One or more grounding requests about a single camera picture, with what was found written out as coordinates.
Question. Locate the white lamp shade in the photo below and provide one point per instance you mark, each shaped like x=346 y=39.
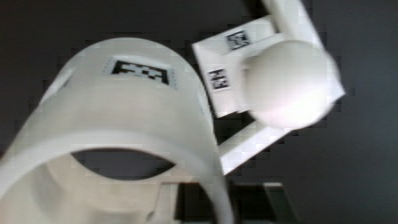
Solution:
x=124 y=103

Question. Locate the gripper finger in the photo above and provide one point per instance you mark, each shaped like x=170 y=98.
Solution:
x=284 y=215

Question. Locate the white lamp bulb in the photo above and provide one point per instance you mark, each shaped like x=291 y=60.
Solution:
x=291 y=82

